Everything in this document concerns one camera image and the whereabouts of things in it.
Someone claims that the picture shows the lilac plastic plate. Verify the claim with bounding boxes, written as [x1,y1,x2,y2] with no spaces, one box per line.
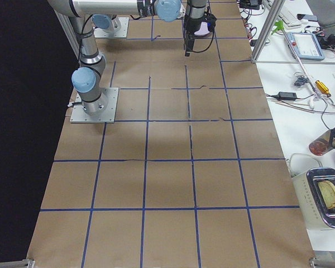
[194,22,212,37]

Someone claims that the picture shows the black power adapter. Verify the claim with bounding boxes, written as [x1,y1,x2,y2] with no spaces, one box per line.
[277,92,298,101]

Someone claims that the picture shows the blue teach pendant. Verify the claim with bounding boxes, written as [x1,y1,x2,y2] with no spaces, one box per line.
[286,32,325,61]

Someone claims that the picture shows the brown paper table cover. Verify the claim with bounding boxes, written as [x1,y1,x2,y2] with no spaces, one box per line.
[27,1,313,267]

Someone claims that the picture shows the yellow resistor block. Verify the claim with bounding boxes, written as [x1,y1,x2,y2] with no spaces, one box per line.
[315,80,330,95]

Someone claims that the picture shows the white toaster with bread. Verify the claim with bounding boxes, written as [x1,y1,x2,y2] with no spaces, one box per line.
[292,167,335,231]

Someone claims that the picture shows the aluminium frame post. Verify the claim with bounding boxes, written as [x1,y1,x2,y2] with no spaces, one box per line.
[251,0,285,63]

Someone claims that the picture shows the green handled reach grabber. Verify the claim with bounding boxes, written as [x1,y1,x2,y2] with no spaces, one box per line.
[272,21,322,110]

